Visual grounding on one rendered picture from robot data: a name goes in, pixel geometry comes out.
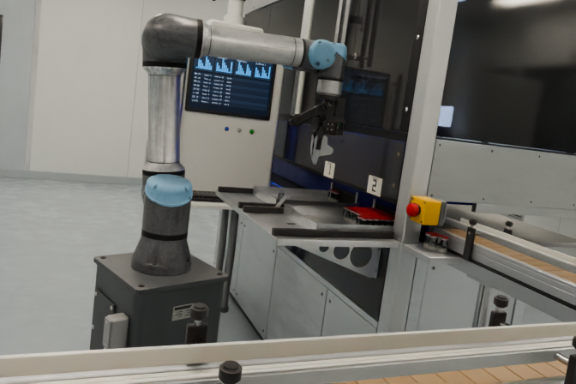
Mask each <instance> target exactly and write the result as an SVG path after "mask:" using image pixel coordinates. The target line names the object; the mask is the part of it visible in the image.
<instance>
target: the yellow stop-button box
mask: <svg viewBox="0 0 576 384"><path fill-rule="evenodd" d="M411 203H416V204H418V207H419V213H418V215H417V216H416V217H410V216H409V219H410V220H413V221H415V222H417V223H419V224H421V225H438V226H443V222H444V217H445V212H446V206H447V202H446V201H442V200H439V199H436V198H434V197H429V196H428V197H427V196H412V200H411Z"/></svg>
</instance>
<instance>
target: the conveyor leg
mask: <svg viewBox="0 0 576 384"><path fill-rule="evenodd" d="M466 276H467V277H469V278H471V279H474V280H476V281H477V282H479V283H480V284H479V289H478V294H477V302H476V308H475V313H474V317H473V322H472V327H488V326H489V318H490V314H491V311H492V310H495V304H494V303H493V302H494V297H495V296H497V293H498V290H497V289H496V288H494V287H492V286H490V285H487V284H485V283H484V282H482V281H480V280H478V279H475V278H473V277H472V276H470V275H468V274H466Z"/></svg>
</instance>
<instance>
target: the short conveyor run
mask: <svg viewBox="0 0 576 384"><path fill-rule="evenodd" d="M445 224H448V225H451V226H454V227H456V228H458V229H441V228H438V227H435V228H434V230H433V232H437V233H439V234H441V235H443V236H444V237H449V239H448V246H447V252H449V253H451V254H454V255H456V256H458V257H460V263H459V264H448V265H449V266H451V267H454V268H456V269H458V270H460V271H461V272H463V273H466V274H468V275H470V276H472V277H473V278H475V279H478V280H480V281H482V282H484V283H485V284H487V285H490V286H492V287H494V288H496V289H497V290H499V291H502V292H504V293H506V294H508V295H509V296H511V297H514V298H516V299H518V300H520V301H521V302H523V303H526V304H528V305H530V306H532V307H533V308H535V309H538V310H540V311H542V312H544V313H545V314H547V315H550V316H552V317H554V318H556V319H557V320H559V321H562V322H573V321H576V258H574V257H572V256H570V255H565V254H562V253H560V252H558V251H555V250H552V249H548V248H545V247H544V246H541V245H538V244H535V243H532V242H529V241H526V240H524V239H521V238H519V237H515V236H512V232H513V230H510V227H512V226H513V222H512V221H510V220H507V221H506V224H505V225H506V226H507V228H504V231H503V232H502V231H498V230H495V229H493V228H490V227H488V226H485V225H481V224H478V223H477V220H476V219H464V218H460V222H459V221H457V220H455V219H450V218H448V217H446V218H445Z"/></svg>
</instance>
